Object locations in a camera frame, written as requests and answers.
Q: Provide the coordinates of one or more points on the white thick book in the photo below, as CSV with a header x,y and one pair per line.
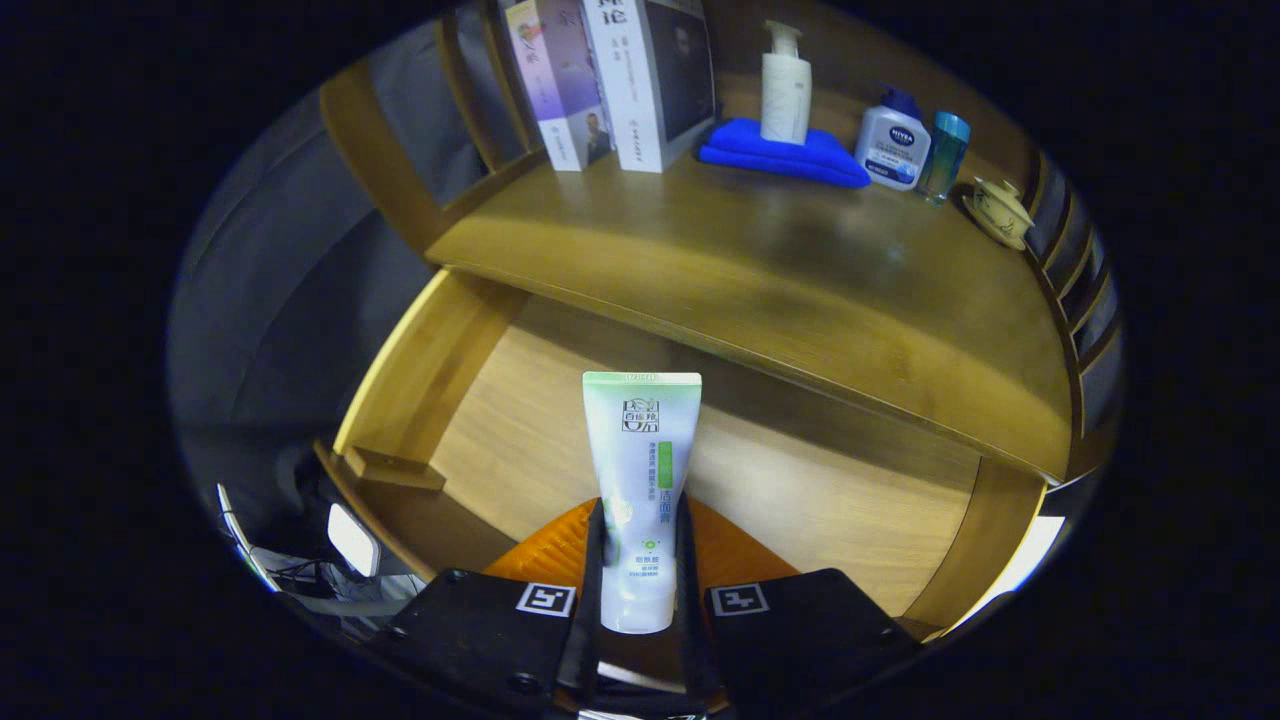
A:
x,y
625,90

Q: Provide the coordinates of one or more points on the beige lidded tea cup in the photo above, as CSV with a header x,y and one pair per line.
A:
x,y
1000,210

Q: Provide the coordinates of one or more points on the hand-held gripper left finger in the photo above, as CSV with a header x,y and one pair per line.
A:
x,y
592,580

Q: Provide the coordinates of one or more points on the purple book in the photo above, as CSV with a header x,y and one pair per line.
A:
x,y
560,90

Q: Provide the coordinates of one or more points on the brown wooden cabinet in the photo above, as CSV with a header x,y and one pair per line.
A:
x,y
370,140

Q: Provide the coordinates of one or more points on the small white device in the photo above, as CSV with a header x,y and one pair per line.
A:
x,y
352,540

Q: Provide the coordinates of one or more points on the brown wooden drawer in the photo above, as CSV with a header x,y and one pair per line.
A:
x,y
800,480

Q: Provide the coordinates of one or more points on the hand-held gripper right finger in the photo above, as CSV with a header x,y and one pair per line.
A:
x,y
690,580

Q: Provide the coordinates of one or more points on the white pump bottle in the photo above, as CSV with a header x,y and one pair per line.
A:
x,y
785,100

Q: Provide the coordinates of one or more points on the white flat panel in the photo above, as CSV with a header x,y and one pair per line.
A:
x,y
1035,550

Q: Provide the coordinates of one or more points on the wooden countertop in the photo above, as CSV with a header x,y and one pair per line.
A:
x,y
750,270

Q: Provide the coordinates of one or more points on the teal slim bottle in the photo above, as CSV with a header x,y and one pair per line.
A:
x,y
945,150

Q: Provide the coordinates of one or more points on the white bottle with blue cap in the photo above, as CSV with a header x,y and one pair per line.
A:
x,y
890,150

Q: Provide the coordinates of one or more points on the black backdrop cloth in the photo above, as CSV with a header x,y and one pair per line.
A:
x,y
270,300

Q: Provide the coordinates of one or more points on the green white tube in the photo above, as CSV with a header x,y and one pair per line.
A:
x,y
640,450

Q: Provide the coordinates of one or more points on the blue folded towel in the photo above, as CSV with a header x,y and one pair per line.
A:
x,y
740,150

